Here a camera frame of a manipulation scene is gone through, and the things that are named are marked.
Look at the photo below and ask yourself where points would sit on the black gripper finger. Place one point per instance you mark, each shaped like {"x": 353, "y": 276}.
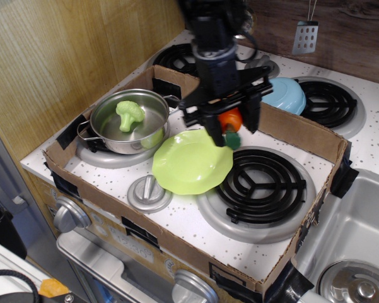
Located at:
{"x": 250, "y": 111}
{"x": 213, "y": 128}

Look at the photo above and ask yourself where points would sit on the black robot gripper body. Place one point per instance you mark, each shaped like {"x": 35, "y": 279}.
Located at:
{"x": 222, "y": 85}

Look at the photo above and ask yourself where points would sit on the orange toy carrot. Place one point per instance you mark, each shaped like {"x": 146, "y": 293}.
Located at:
{"x": 231, "y": 122}

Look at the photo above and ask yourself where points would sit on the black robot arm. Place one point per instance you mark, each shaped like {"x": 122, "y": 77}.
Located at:
{"x": 215, "y": 24}

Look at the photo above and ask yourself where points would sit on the lime green plastic plate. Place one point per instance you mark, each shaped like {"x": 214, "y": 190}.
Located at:
{"x": 190, "y": 163}

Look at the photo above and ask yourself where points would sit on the light blue plastic bowl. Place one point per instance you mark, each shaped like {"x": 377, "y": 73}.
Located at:
{"x": 286, "y": 95}

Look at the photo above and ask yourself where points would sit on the back silver stove knob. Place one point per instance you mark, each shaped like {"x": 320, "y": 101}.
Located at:
{"x": 265, "y": 61}

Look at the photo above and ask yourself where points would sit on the silver stove knob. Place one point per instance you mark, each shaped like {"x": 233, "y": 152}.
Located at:
{"x": 147, "y": 196}
{"x": 265, "y": 61}

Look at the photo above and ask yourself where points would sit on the back left black burner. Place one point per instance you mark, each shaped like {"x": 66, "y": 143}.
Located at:
{"x": 178, "y": 57}

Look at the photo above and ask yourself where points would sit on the black burner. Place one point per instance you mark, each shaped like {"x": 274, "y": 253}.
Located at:
{"x": 263, "y": 199}
{"x": 333, "y": 105}
{"x": 178, "y": 57}

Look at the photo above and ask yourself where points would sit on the stainless steel pot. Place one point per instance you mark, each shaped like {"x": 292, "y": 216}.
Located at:
{"x": 143, "y": 135}

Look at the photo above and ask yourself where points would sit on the back right black burner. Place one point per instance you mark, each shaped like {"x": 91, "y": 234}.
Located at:
{"x": 333, "y": 105}

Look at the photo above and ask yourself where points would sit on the green toy broccoli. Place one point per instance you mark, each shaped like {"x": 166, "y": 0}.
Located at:
{"x": 129, "y": 113}

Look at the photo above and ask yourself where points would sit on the front right black burner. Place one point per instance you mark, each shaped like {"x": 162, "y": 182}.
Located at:
{"x": 263, "y": 199}

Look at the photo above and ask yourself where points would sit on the hanging metal slotted spatula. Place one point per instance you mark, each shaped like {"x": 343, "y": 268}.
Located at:
{"x": 305, "y": 38}

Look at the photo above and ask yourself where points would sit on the front silver stove knob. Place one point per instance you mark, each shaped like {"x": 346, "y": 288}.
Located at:
{"x": 147, "y": 196}

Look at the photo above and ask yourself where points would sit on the brown cardboard fence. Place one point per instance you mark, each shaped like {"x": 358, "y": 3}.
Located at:
{"x": 178, "y": 237}

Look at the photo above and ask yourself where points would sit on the stainless steel sink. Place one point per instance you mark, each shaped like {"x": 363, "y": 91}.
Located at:
{"x": 347, "y": 229}

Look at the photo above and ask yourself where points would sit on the right oven control knob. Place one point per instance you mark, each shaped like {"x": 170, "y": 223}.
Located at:
{"x": 188, "y": 287}

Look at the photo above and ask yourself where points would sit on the oven control knob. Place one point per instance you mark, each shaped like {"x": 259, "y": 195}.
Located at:
{"x": 69, "y": 216}
{"x": 188, "y": 287}

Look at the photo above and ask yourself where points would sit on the left oven control knob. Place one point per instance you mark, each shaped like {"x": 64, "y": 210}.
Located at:
{"x": 69, "y": 216}

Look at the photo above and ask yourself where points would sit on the silver pot lid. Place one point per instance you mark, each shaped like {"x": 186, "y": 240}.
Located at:
{"x": 349, "y": 281}

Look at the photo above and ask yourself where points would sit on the orange yellow object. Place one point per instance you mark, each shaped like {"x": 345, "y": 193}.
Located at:
{"x": 52, "y": 288}

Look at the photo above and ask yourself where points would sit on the silver oven door handle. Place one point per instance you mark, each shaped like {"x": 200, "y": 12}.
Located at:
{"x": 112, "y": 275}

